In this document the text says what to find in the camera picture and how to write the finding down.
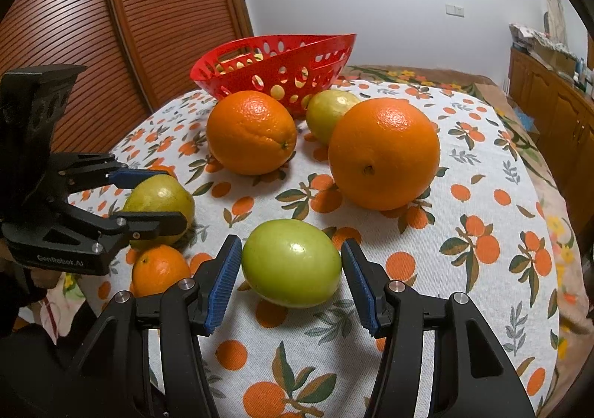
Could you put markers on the wooden louvred wardrobe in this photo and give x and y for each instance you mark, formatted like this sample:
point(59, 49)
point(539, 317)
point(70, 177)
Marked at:
point(162, 5)

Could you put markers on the yellow fruit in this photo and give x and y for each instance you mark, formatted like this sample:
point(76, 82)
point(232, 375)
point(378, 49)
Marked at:
point(277, 92)

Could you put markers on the white wall switch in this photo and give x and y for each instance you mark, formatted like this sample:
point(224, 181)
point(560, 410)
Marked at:
point(455, 10)

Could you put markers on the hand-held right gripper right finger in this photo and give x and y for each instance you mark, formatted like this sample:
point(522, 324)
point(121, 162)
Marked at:
point(366, 292)

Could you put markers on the wooden sideboard cabinet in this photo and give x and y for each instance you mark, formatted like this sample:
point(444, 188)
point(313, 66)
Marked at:
point(557, 121)

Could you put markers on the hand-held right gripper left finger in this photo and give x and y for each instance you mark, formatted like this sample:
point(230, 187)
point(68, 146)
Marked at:
point(222, 288)

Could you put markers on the red plastic basket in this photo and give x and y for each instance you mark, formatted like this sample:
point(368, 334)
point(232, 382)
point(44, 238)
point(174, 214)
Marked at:
point(325, 46)

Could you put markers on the floral blanket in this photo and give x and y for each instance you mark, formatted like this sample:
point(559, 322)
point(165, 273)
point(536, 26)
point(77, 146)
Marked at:
point(564, 288)

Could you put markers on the green jujube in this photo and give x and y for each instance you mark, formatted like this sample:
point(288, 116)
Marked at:
point(292, 262)

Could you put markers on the group of small bottles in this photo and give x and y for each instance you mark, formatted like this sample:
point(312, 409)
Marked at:
point(585, 77)

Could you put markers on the medium orange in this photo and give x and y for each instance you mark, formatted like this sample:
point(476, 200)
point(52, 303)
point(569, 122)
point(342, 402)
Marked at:
point(250, 132)

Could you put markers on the beige curtain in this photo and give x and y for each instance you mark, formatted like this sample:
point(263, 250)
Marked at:
point(554, 5)

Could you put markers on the yellow-green lemon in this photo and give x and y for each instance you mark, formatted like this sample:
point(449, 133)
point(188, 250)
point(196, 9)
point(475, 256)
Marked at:
point(325, 116)

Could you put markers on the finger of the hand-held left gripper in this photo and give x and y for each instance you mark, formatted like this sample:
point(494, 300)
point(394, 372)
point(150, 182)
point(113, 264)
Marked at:
point(153, 223)
point(139, 177)

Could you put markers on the small tangerine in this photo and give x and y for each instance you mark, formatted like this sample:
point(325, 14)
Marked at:
point(158, 272)

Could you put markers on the large orange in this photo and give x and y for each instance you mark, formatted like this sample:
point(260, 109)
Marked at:
point(385, 153)

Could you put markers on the orange-print tablecloth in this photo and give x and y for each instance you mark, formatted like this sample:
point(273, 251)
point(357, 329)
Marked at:
point(464, 260)

